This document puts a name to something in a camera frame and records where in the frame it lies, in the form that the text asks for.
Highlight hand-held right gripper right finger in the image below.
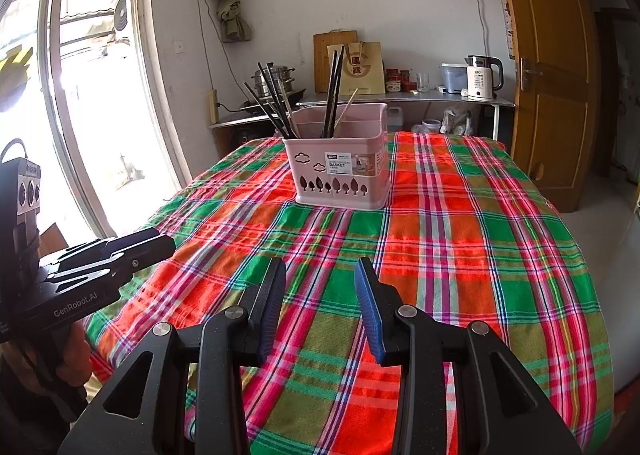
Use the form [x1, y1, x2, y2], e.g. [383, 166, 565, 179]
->
[353, 257, 583, 455]

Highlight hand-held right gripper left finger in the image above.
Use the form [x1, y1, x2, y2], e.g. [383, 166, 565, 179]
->
[57, 257, 288, 455]

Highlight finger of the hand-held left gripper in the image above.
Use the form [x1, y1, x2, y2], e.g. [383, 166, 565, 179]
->
[40, 227, 162, 272]
[47, 235, 177, 295]

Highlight pink plastic chopstick basket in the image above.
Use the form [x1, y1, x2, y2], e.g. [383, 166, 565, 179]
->
[282, 102, 392, 212]

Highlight cream chopstick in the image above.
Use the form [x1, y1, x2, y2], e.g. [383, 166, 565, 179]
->
[278, 85, 301, 137]

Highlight light wooden chopstick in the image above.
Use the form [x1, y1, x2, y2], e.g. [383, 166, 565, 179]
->
[333, 88, 360, 132]

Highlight person's left hand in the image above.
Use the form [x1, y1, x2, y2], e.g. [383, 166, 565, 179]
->
[27, 321, 94, 398]

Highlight plaid tablecloth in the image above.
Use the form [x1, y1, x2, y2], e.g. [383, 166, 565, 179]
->
[82, 131, 616, 455]

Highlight glass sliding door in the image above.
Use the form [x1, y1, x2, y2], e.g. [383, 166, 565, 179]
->
[0, 0, 182, 242]

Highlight crumpled plastic bag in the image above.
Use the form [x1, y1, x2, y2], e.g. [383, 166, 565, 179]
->
[439, 105, 475, 136]

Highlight black induction cooker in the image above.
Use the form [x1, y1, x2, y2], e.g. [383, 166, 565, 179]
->
[240, 87, 307, 112]

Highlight steel steamer pot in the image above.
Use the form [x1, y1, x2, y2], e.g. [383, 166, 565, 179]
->
[250, 66, 296, 98]

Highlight metal side counter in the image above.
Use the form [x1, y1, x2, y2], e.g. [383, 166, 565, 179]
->
[207, 89, 517, 162]

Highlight outdoor air conditioner unit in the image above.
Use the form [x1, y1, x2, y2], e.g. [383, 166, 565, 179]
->
[112, 0, 132, 42]

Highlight red jars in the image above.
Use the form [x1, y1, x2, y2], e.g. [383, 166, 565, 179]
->
[385, 68, 419, 94]

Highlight brown paper bag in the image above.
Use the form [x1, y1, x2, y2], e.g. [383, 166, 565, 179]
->
[327, 41, 387, 96]

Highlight clear plastic container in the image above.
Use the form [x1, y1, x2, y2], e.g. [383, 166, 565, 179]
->
[440, 63, 471, 95]

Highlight wooden cutting board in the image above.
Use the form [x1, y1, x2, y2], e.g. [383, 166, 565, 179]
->
[313, 31, 359, 94]

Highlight white electric kettle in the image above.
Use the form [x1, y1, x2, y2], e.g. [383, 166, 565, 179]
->
[464, 55, 505, 102]

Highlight wooden door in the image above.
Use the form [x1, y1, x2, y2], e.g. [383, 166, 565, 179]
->
[489, 0, 602, 214]

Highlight black power cable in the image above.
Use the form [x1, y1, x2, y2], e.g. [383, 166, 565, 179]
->
[189, 0, 252, 114]

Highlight wall poster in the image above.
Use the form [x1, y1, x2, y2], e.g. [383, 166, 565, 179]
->
[493, 0, 516, 61]

